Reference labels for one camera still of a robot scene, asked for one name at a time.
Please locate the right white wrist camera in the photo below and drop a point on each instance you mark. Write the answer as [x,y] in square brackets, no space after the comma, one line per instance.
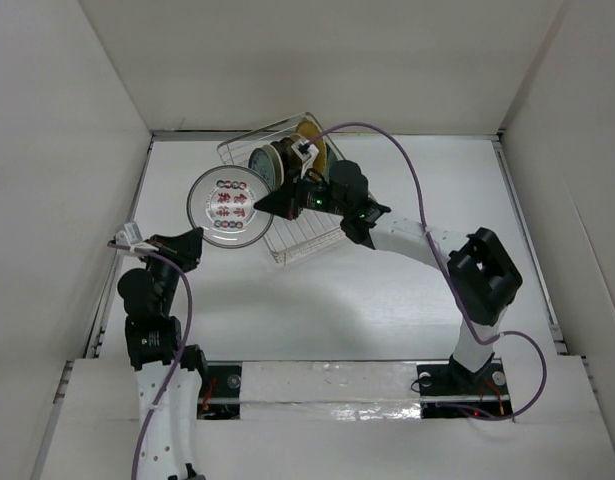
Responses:
[307,154]

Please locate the wire dish rack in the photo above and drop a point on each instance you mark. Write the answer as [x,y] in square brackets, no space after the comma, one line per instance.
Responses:
[286,240]

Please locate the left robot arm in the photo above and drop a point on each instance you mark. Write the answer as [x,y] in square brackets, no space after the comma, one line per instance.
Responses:
[169,371]

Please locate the yellow brown patterned plate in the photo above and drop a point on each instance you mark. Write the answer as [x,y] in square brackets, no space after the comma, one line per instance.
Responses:
[291,161]

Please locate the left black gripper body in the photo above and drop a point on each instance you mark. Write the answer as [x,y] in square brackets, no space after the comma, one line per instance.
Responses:
[189,260]

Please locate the bamboo pattern round plate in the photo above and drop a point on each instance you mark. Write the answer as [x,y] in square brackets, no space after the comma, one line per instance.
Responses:
[311,131]

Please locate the cream plate with black patch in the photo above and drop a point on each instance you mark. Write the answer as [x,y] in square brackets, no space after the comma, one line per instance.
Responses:
[278,166]

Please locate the white plate with red characters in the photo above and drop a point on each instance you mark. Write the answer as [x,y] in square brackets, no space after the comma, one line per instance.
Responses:
[221,202]

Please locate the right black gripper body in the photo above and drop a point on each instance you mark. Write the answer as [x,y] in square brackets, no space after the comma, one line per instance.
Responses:
[312,197]

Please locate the blue green patterned plate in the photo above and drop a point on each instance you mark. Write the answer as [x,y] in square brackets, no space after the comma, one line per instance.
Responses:
[260,162]

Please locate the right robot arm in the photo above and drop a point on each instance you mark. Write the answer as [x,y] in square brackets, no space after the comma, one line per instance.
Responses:
[481,276]

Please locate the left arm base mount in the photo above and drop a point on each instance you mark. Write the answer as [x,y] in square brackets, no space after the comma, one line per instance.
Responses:
[219,398]

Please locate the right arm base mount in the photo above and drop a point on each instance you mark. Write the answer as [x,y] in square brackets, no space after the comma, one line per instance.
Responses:
[442,397]

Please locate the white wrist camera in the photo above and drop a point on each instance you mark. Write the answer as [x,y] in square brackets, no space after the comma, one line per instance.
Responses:
[128,238]
[307,154]

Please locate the light green rectangular tray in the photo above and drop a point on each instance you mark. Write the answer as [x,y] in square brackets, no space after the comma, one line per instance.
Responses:
[332,159]

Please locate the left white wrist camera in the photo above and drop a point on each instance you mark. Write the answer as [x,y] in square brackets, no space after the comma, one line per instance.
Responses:
[128,238]

